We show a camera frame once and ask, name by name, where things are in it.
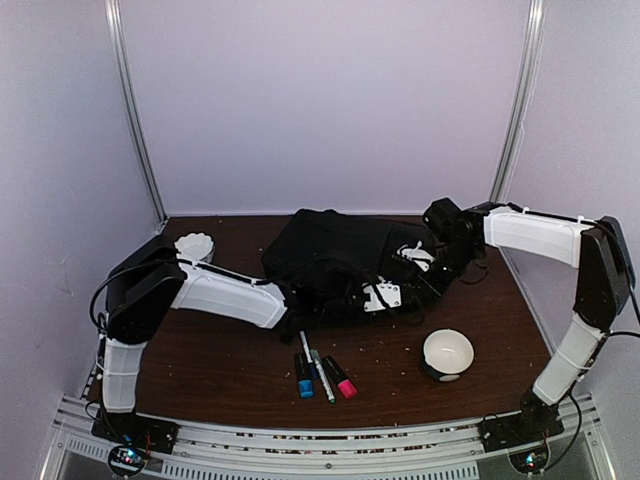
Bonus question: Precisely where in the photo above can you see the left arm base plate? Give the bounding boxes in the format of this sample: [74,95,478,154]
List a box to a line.
[91,414,179,454]

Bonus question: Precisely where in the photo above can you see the white bowl black base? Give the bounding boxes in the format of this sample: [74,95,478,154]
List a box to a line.
[422,329,475,383]

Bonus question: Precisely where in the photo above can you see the right aluminium corner post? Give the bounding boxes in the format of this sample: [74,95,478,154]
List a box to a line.
[489,0,547,202]

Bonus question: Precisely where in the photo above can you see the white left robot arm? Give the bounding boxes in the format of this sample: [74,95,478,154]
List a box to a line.
[89,236,368,444]

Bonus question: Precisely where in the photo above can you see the left circuit board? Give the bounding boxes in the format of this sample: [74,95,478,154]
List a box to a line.
[107,445,148,477]

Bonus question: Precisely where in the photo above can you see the blue highlighter marker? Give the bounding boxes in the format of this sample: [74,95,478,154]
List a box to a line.
[293,353,314,399]

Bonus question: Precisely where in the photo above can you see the left aluminium corner post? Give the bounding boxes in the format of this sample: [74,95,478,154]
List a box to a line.
[104,0,169,226]

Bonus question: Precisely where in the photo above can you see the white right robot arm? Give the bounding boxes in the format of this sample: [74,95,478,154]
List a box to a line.
[419,198,638,442]

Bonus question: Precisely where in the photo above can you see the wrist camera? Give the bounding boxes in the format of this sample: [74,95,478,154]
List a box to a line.
[395,240,435,272]
[362,282,402,313]

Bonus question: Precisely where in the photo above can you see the white fluted ceramic bowl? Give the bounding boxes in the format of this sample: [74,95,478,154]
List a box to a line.
[174,233,215,263]

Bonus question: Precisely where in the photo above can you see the black student backpack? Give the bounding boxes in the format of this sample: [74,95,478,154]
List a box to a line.
[261,209,438,344]

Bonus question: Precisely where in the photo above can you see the circuit board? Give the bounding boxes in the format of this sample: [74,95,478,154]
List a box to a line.
[509,447,550,475]
[107,445,148,477]

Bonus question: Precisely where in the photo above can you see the aluminium corner post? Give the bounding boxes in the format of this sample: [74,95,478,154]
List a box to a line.
[489,0,547,202]
[104,0,169,226]

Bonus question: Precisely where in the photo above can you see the right circuit board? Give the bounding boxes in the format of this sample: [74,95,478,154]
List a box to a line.
[509,447,550,475]

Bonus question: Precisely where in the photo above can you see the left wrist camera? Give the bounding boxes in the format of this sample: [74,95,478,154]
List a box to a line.
[362,282,402,313]

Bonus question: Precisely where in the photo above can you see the aluminium front rail frame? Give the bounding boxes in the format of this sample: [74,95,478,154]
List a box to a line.
[35,395,622,479]

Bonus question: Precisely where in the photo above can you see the pink highlighter marker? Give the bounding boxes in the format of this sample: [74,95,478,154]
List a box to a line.
[321,355,358,399]

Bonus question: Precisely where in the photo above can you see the white pen green tip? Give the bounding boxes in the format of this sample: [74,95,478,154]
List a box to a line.
[310,349,336,404]

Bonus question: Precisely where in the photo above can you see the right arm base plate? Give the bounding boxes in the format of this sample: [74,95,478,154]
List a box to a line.
[478,412,564,452]

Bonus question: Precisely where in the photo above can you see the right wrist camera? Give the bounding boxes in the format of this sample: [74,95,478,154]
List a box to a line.
[395,240,435,272]

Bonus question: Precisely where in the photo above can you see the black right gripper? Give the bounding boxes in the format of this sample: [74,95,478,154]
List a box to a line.
[412,239,483,305]

